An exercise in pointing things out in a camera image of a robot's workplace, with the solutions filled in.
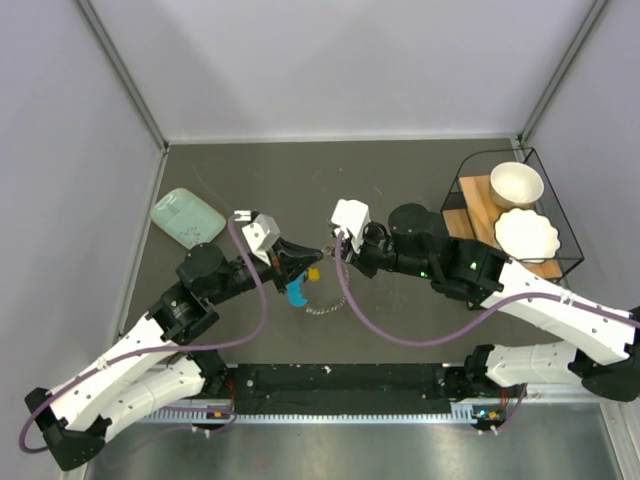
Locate yellow capped key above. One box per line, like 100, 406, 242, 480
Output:
307, 268, 321, 282

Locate purple cable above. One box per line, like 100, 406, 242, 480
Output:
333, 229, 640, 347
18, 214, 272, 454

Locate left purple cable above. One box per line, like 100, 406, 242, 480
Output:
18, 214, 272, 454

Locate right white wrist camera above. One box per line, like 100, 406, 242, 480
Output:
330, 199, 371, 254

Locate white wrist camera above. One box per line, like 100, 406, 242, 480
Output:
234, 210, 281, 266
330, 199, 371, 254

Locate upper wooden shelf board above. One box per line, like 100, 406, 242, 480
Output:
458, 175, 562, 281

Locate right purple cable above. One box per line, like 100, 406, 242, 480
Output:
333, 229, 640, 347

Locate white slotted cable duct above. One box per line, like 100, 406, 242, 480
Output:
140, 404, 478, 425

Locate white scalloped plate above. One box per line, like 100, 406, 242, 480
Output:
494, 208, 561, 264

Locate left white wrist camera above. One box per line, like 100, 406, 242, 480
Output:
234, 210, 281, 266

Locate wooden shelf board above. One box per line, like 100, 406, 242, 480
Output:
458, 175, 562, 281
442, 208, 477, 240

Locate black wire rack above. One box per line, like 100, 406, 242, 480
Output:
441, 147, 585, 283

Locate cream ceramic bowl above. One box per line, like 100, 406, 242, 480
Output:
489, 162, 545, 209

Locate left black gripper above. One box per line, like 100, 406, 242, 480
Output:
207, 237, 322, 305

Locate lower wooden shelf board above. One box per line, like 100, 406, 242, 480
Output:
442, 208, 477, 240

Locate metal keyring with blue handle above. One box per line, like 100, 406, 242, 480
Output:
285, 275, 347, 317

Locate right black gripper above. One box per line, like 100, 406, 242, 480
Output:
332, 224, 435, 280

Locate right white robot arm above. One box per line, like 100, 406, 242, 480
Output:
331, 199, 639, 402

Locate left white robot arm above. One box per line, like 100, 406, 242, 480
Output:
25, 239, 323, 472

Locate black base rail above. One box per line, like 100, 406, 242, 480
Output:
223, 363, 475, 416

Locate mint green rectangular tray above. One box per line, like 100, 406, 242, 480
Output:
151, 188, 226, 250

